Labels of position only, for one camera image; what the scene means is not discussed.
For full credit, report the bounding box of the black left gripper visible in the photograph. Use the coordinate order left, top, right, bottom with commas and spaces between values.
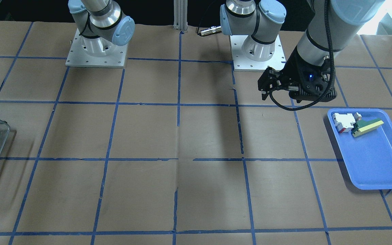
257, 48, 337, 102

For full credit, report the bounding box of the aluminium frame post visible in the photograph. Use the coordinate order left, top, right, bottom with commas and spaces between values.
173, 0, 188, 32

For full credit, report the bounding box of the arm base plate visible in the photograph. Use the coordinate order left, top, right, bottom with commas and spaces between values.
230, 35, 286, 72
65, 30, 129, 68

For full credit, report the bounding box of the metal cable connector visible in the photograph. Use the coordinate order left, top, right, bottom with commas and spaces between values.
196, 26, 222, 37

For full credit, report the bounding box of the blue plastic tray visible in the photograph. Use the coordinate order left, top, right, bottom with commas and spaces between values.
327, 108, 392, 190

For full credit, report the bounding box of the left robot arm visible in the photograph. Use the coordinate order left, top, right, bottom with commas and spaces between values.
219, 0, 383, 106

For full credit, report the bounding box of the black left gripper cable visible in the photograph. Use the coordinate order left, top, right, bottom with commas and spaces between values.
269, 0, 336, 111

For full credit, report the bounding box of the white circuit breaker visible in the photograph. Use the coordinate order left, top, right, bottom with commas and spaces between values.
332, 113, 356, 133

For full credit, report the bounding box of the green yellow terminal block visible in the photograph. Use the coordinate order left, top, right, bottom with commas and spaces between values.
351, 113, 384, 137

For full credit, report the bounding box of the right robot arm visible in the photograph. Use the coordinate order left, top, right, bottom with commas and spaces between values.
67, 0, 135, 57

